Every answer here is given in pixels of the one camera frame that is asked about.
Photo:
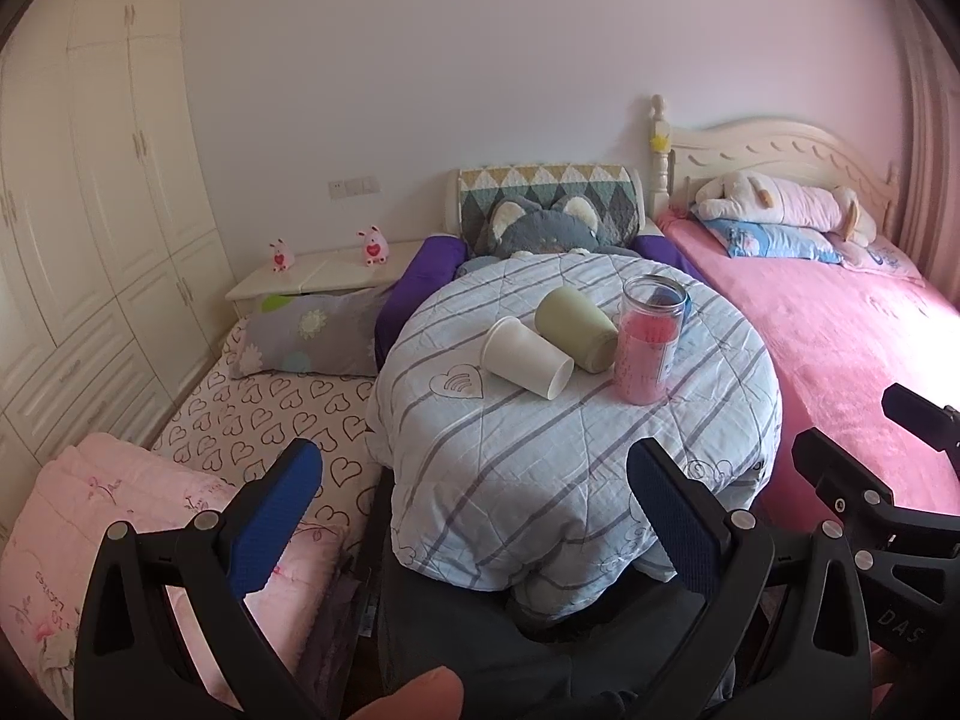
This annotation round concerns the pale curtain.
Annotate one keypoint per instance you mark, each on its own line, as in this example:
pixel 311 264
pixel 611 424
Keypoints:
pixel 930 165

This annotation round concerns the white dog plush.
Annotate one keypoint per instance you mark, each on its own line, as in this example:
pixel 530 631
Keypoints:
pixel 787 202

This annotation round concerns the white cup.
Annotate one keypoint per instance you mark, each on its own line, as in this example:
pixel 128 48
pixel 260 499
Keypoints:
pixel 517 360

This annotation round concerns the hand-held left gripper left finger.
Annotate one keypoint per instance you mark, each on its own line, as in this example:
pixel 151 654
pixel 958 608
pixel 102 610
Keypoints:
pixel 270 521

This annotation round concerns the heart print bed sheet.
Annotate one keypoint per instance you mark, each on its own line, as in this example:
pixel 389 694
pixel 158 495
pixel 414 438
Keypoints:
pixel 247 420

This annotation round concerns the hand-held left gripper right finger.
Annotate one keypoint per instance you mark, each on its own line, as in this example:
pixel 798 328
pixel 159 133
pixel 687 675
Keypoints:
pixel 679 521

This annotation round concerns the person's left hand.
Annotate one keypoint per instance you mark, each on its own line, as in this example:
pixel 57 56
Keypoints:
pixel 420 697

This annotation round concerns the pink folded quilt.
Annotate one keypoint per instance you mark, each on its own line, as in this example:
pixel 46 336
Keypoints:
pixel 112 495

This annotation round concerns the green cup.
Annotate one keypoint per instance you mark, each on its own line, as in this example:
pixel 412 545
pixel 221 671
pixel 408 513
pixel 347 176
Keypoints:
pixel 574 322

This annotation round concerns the cream nightstand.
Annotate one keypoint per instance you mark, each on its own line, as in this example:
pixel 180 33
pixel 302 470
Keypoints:
pixel 322 277

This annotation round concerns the purple bed bumper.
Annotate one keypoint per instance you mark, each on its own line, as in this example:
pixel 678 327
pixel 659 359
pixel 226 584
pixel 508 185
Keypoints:
pixel 416 277
pixel 664 251

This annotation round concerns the pink bed cover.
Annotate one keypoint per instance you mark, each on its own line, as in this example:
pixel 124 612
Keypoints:
pixel 825 330

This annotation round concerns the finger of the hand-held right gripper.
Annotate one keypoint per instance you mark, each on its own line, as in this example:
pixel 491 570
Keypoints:
pixel 919 412
pixel 847 484

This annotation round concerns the blue cartoon pillow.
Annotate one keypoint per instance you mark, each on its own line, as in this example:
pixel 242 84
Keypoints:
pixel 757 238

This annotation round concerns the clear jar with pink contents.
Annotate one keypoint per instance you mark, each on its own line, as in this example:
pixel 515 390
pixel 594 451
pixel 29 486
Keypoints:
pixel 645 360

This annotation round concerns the wall socket plate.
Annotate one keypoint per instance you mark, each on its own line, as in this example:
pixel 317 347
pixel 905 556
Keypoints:
pixel 352 187

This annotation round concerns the cream wardrobe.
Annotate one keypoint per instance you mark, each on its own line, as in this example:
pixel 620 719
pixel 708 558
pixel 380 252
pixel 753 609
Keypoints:
pixel 90 202

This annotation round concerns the grey floral pillow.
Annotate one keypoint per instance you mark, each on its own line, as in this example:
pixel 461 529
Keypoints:
pixel 307 334

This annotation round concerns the grey cat plush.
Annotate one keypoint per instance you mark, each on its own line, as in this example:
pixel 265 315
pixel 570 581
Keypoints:
pixel 544 232

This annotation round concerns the striped quilt-covered round table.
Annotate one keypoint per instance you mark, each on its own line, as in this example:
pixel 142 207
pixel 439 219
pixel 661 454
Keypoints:
pixel 525 465

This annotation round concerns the dark grey trousers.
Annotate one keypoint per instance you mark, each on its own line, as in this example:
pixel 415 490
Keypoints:
pixel 525 660

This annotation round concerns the yellow star sticker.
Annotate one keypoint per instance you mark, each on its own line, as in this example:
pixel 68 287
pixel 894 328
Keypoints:
pixel 660 141

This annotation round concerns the patchwork headboard cover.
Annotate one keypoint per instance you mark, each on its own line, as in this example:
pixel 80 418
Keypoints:
pixel 600 191

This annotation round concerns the pink bunny toy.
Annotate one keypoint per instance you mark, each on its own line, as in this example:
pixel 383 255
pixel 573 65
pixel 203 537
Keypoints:
pixel 373 246
pixel 280 258

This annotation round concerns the pink and white pillow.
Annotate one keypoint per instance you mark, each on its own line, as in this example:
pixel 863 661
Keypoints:
pixel 885 259

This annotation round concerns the cream bed headboard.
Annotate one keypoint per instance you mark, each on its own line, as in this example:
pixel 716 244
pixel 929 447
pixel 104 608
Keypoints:
pixel 787 146

